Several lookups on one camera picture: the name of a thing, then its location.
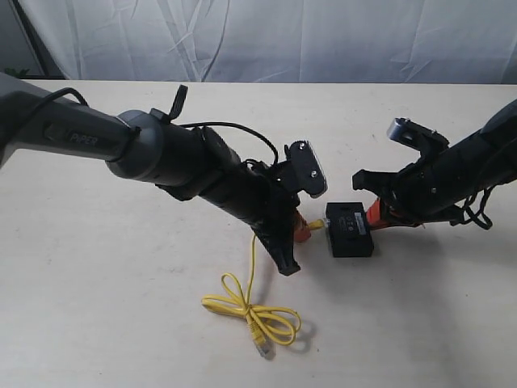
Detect white wrinkled backdrop curtain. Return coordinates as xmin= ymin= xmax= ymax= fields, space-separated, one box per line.
xmin=21 ymin=1 xmax=516 ymax=84

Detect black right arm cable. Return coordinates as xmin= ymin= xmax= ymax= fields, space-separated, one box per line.
xmin=448 ymin=137 xmax=517 ymax=232

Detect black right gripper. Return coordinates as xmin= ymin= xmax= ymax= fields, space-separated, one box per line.
xmin=352 ymin=137 xmax=505 ymax=230

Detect black light stand pole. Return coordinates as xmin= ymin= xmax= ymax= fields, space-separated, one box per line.
xmin=11 ymin=0 xmax=65 ymax=80

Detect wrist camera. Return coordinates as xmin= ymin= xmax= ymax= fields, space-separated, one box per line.
xmin=278 ymin=140 xmax=328 ymax=199
xmin=387 ymin=118 xmax=449 ymax=160

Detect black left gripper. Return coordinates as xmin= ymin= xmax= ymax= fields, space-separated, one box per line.
xmin=197 ymin=124 xmax=311 ymax=276

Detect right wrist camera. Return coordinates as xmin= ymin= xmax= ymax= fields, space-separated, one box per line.
xmin=387 ymin=118 xmax=449 ymax=160

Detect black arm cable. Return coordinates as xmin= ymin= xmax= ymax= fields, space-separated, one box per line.
xmin=448 ymin=137 xmax=517 ymax=232
xmin=0 ymin=83 xmax=284 ymax=171

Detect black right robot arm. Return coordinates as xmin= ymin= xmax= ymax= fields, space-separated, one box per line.
xmin=352 ymin=102 xmax=516 ymax=230

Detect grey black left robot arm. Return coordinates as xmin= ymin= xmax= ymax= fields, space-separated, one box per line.
xmin=1 ymin=75 xmax=325 ymax=276

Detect yellow ethernet cable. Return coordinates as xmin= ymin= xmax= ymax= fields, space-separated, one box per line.
xmin=201 ymin=217 xmax=327 ymax=359

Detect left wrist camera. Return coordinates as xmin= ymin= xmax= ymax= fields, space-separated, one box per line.
xmin=278 ymin=140 xmax=328 ymax=199

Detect black network switch box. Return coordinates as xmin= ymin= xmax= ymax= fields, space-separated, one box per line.
xmin=326 ymin=202 xmax=374 ymax=258

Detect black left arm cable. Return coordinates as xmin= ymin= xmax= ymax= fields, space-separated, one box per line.
xmin=0 ymin=83 xmax=284 ymax=171

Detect green plant leaves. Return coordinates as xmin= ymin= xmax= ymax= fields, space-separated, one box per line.
xmin=1 ymin=67 xmax=29 ymax=79

